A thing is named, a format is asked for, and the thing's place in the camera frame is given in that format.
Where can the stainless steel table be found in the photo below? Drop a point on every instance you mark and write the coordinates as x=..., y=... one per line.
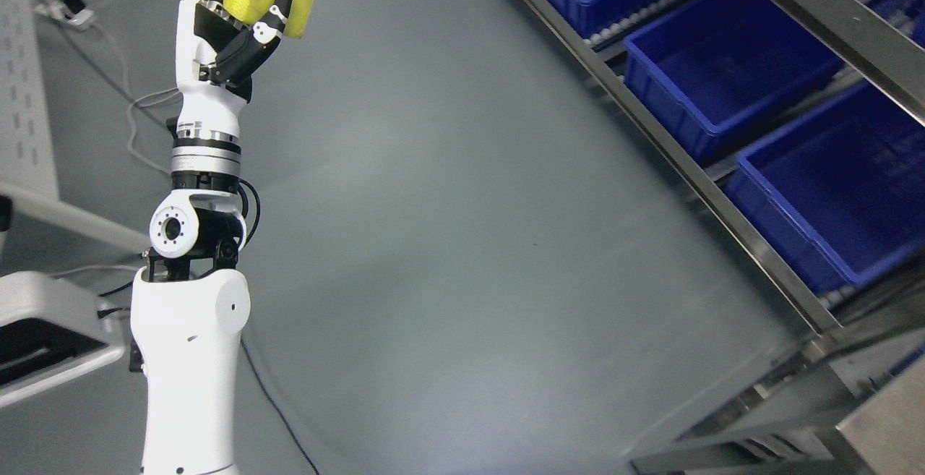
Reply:
x=885, y=435

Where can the white power strip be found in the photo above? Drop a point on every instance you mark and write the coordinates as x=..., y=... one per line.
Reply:
x=73, y=14

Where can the metal shelf rack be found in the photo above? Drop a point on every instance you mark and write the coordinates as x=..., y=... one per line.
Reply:
x=862, y=39

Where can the white grey machine base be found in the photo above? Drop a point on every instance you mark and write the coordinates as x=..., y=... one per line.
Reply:
x=52, y=332

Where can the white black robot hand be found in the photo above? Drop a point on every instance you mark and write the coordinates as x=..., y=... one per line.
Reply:
x=216, y=56

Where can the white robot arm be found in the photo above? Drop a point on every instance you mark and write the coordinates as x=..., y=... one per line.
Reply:
x=190, y=304

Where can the white perforated cabinet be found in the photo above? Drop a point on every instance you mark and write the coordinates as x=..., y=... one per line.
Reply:
x=27, y=157

